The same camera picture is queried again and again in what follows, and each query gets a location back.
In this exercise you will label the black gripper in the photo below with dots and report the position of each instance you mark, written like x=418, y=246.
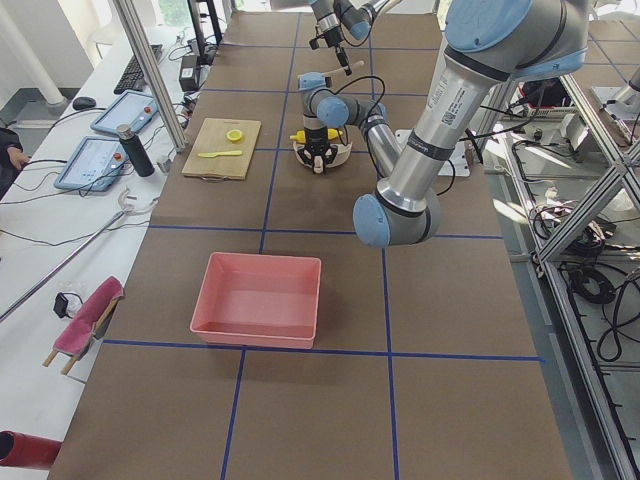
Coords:
x=315, y=137
x=334, y=39

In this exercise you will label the yellow toy corn cob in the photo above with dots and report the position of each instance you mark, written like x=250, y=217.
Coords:
x=300, y=136

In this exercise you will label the beige plastic dustpan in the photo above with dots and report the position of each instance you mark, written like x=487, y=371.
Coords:
x=341, y=154

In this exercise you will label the beige hand brush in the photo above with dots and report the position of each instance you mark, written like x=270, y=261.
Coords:
x=345, y=70

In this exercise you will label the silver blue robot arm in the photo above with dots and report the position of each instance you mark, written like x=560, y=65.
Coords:
x=486, y=43
x=332, y=18

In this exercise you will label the pink plastic bin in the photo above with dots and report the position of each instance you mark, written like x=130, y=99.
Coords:
x=258, y=300

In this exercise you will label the yellow toy lemon slice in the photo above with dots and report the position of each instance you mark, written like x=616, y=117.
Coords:
x=234, y=135

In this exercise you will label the yellow plastic toy knife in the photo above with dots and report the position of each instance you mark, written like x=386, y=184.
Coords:
x=217, y=154

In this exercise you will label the bamboo cutting board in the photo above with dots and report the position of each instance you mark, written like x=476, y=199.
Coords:
x=211, y=138

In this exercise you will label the black power adapter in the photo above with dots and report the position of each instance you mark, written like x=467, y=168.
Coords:
x=189, y=74

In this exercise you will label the black water bottle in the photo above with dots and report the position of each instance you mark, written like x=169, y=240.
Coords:
x=135, y=150

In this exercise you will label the upper blue teach pendant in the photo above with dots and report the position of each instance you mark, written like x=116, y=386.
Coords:
x=132, y=108

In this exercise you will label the blue teach pendant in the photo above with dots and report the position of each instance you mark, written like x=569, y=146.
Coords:
x=94, y=165
x=132, y=108

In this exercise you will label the black keyboard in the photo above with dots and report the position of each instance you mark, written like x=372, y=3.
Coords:
x=132, y=78

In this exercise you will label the lower blue teach pendant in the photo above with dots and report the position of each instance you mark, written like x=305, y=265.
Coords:
x=94, y=165

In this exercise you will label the black computer mouse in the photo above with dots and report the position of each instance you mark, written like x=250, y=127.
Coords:
x=83, y=103

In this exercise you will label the seated person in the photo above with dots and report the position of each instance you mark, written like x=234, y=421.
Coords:
x=13, y=159

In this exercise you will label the pink cloth on stand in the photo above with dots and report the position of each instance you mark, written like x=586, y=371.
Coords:
x=76, y=338

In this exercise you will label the red cylinder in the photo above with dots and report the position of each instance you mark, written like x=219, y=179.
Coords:
x=22, y=450

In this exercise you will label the aluminium frame post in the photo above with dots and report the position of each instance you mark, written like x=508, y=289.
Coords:
x=142, y=51

